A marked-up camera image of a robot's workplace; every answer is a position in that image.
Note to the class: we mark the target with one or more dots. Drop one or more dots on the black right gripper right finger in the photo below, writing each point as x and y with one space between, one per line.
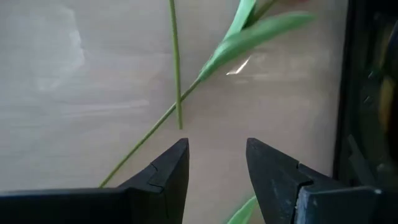
280 186

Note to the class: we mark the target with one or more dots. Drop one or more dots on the black aluminium table frame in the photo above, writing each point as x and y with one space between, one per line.
351 93

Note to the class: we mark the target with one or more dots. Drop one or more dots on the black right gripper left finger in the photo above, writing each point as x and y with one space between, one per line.
161 193

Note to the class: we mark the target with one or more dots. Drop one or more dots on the dull red artificial tulip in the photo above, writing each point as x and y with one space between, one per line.
236 53

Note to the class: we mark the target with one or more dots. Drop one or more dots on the pale peach artificial tulip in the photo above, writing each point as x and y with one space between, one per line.
177 77

